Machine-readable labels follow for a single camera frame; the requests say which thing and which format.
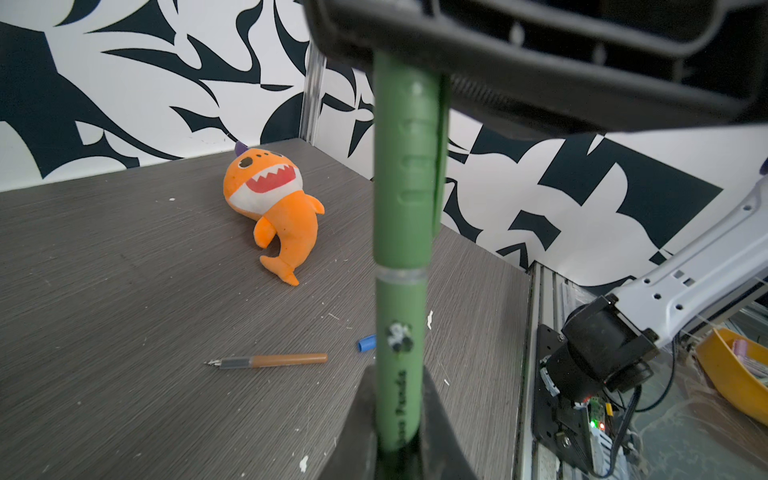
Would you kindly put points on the orange shark plush toy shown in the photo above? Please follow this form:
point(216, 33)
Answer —
point(267, 187)

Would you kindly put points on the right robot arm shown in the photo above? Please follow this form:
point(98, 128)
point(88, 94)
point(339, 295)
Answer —
point(657, 306)

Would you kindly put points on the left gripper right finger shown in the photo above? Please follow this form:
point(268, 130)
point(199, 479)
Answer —
point(440, 454)

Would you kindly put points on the blue pen cap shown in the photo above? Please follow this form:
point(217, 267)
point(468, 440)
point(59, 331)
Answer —
point(367, 343)

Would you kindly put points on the yellow bin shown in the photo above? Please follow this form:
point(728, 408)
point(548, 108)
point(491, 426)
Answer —
point(729, 375)

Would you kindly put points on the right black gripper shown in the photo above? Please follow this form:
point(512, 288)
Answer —
point(552, 68)

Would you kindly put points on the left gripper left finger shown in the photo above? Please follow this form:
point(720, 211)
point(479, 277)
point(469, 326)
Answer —
point(355, 455)

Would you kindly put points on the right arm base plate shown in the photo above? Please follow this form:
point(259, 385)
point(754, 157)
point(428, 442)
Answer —
point(564, 408)

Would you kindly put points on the green pen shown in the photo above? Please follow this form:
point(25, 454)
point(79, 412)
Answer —
point(401, 296)

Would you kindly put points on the green pen cap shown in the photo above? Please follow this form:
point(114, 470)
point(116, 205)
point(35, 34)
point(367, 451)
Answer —
point(410, 153)

